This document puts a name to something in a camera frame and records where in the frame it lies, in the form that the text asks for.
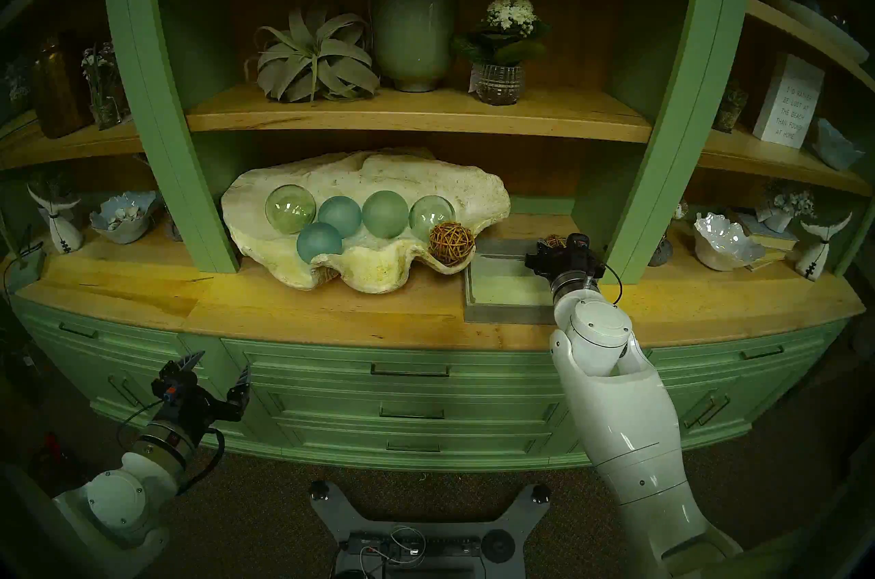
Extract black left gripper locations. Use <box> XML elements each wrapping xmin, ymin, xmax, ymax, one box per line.
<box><xmin>161</xmin><ymin>350</ymin><xmax>252</xmax><ymax>442</ymax></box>

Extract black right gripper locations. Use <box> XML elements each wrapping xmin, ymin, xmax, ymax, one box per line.
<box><xmin>525</xmin><ymin>246</ymin><xmax>606</xmax><ymax>284</ymax></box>

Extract orange-brown rattan ball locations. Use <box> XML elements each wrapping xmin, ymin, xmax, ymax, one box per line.
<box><xmin>429</xmin><ymin>221</ymin><xmax>476</xmax><ymax>266</ymax></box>

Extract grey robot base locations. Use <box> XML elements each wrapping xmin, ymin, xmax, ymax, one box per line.
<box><xmin>309</xmin><ymin>481</ymin><xmax>551</xmax><ymax>579</ymax></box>

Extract white ruffled ceramic bowl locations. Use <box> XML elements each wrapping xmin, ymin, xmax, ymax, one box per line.
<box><xmin>694</xmin><ymin>212</ymin><xmax>766</xmax><ymax>272</ymax></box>

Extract ruffled bowl with shells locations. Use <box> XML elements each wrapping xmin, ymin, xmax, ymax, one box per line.
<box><xmin>90</xmin><ymin>191</ymin><xmax>158</xmax><ymax>244</ymax></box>

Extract giant clam shell bowl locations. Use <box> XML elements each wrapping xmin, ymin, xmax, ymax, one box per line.
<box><xmin>220</xmin><ymin>147</ymin><xmax>512</xmax><ymax>295</ymax></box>

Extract pale blue ruffled bowl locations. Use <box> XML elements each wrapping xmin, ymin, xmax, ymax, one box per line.
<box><xmin>810</xmin><ymin>118</ymin><xmax>865</xmax><ymax>170</ymax></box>

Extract grey wooden tray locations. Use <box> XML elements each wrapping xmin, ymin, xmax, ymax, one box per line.
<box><xmin>463</xmin><ymin>238</ymin><xmax>602</xmax><ymax>325</ymax></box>

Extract bird figure on stone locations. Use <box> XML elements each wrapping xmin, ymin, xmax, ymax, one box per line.
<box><xmin>648</xmin><ymin>198</ymin><xmax>689</xmax><ymax>267</ymax></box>

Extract clear pale glass ball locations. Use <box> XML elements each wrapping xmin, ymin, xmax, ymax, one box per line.
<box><xmin>409</xmin><ymin>196</ymin><xmax>457</xmax><ymax>241</ymax></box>

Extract frosted teal glass ball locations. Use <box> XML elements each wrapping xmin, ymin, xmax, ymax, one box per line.
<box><xmin>318</xmin><ymin>196</ymin><xmax>363</xmax><ymax>239</ymax></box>
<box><xmin>296</xmin><ymin>221</ymin><xmax>343</xmax><ymax>264</ymax></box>

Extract clear green glass ball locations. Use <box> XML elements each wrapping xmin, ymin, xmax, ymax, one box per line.
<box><xmin>265</xmin><ymin>185</ymin><xmax>317</xmax><ymax>234</ymax></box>

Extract frosted green glass ball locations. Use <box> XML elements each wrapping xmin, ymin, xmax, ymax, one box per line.
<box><xmin>362</xmin><ymin>190</ymin><xmax>409</xmax><ymax>239</ymax></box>

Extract tan old book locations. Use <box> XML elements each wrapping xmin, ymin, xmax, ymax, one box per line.
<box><xmin>745</xmin><ymin>246</ymin><xmax>788</xmax><ymax>271</ymax></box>

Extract white whale tail figurine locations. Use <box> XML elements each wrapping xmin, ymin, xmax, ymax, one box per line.
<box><xmin>794</xmin><ymin>212</ymin><xmax>854</xmax><ymax>281</ymax></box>
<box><xmin>27</xmin><ymin>185</ymin><xmax>84</xmax><ymax>255</ymax></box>

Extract grey-blue old book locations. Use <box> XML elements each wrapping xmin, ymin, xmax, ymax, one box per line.
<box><xmin>728</xmin><ymin>206</ymin><xmax>800</xmax><ymax>252</ymax></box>

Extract small grey-green box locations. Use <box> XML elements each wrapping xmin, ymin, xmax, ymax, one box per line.
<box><xmin>0</xmin><ymin>246</ymin><xmax>47</xmax><ymax>295</ymax></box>

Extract white flowers in glass pot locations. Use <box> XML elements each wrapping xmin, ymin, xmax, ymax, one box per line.
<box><xmin>451</xmin><ymin>0</ymin><xmax>553</xmax><ymax>107</ymax></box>

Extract small potted green plant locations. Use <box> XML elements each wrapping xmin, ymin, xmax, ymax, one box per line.
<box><xmin>711</xmin><ymin>84</ymin><xmax>749</xmax><ymax>134</ymax></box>

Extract pale flowers in white pot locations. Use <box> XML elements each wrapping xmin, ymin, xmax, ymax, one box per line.
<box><xmin>755</xmin><ymin>180</ymin><xmax>816</xmax><ymax>234</ymax></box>

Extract green wooden shelf cabinet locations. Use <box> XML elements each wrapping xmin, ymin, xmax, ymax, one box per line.
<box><xmin>0</xmin><ymin>0</ymin><xmax>875</xmax><ymax>476</ymax></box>

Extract white sign with text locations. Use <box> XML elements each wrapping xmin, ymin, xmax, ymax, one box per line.
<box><xmin>752</xmin><ymin>53</ymin><xmax>826</xmax><ymax>149</ymax></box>

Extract tall green ceramic vase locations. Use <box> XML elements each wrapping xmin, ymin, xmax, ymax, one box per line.
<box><xmin>371</xmin><ymin>0</ymin><xmax>459</xmax><ymax>93</ymax></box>

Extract black electronics box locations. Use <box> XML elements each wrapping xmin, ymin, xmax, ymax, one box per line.
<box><xmin>347</xmin><ymin>531</ymin><xmax>481</xmax><ymax>561</ymax></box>

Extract small flowers in glass vase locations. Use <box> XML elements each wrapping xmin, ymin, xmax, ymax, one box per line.
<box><xmin>81</xmin><ymin>42</ymin><xmax>131</xmax><ymax>131</ymax></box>

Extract brown glass jar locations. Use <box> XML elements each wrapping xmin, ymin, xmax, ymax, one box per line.
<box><xmin>31</xmin><ymin>32</ymin><xmax>93</xmax><ymax>139</ymax></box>

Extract grey-green air plant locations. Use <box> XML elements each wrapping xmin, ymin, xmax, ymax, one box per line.
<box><xmin>245</xmin><ymin>3</ymin><xmax>381</xmax><ymax>105</ymax></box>

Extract large white platter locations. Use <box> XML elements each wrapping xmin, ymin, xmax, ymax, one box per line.
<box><xmin>766</xmin><ymin>0</ymin><xmax>870</xmax><ymax>64</ymax></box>

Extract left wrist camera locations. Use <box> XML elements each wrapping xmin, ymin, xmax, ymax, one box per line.
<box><xmin>152</xmin><ymin>360</ymin><xmax>189</xmax><ymax>407</ymax></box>

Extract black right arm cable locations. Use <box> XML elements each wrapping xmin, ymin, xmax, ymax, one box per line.
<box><xmin>595</xmin><ymin>263</ymin><xmax>624</xmax><ymax>306</ymax></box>

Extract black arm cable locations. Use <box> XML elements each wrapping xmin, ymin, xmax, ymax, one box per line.
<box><xmin>116</xmin><ymin>400</ymin><xmax>226</xmax><ymax>496</ymax></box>
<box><xmin>595</xmin><ymin>263</ymin><xmax>624</xmax><ymax>306</ymax></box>

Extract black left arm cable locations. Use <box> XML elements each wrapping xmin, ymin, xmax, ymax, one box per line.
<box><xmin>116</xmin><ymin>400</ymin><xmax>226</xmax><ymax>496</ymax></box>

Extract thin white wire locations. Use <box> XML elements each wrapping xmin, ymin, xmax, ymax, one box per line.
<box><xmin>373</xmin><ymin>526</ymin><xmax>428</xmax><ymax>565</ymax></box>

